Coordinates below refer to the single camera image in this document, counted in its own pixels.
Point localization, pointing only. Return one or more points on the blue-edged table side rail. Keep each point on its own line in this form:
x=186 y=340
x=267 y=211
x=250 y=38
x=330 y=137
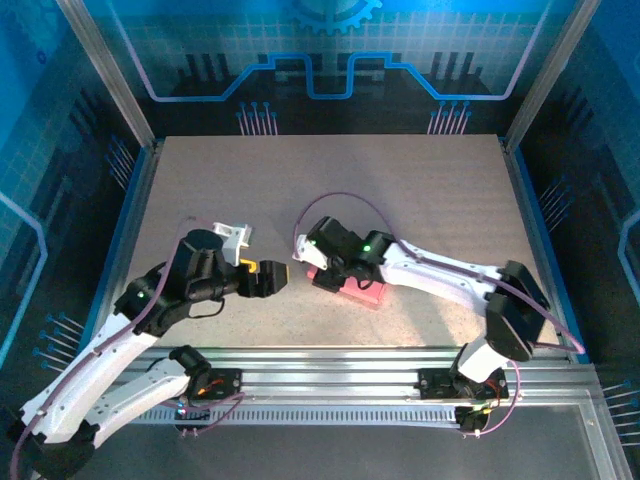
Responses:
x=122 y=240
x=535 y=225

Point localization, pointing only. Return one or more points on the grey framed panel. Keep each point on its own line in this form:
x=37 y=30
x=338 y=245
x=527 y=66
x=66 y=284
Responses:
x=325 y=455

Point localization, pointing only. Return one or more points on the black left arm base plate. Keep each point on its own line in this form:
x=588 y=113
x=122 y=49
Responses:
x=227 y=385

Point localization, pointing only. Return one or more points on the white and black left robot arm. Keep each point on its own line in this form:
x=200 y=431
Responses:
x=100 y=365

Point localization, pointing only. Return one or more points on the small black connector box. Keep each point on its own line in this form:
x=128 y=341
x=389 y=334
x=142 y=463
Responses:
x=470 y=422
x=197 y=412

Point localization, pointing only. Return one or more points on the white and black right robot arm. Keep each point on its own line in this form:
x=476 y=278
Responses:
x=440 y=280

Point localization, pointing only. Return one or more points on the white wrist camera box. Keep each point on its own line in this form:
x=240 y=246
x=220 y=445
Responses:
x=235 y=240
x=310 y=255

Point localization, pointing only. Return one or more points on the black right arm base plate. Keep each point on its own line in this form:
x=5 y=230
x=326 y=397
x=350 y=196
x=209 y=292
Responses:
x=435 y=385

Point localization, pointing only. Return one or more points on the aluminium corner post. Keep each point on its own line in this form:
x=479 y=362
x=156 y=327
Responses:
x=107 y=75
x=550 y=75

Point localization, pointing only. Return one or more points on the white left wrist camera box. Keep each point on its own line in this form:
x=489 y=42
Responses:
x=235 y=240

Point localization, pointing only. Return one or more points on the aluminium rail beam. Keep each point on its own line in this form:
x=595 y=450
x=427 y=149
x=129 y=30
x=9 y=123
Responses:
x=325 y=375

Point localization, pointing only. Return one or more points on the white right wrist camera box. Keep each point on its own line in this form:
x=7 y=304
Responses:
x=310 y=255

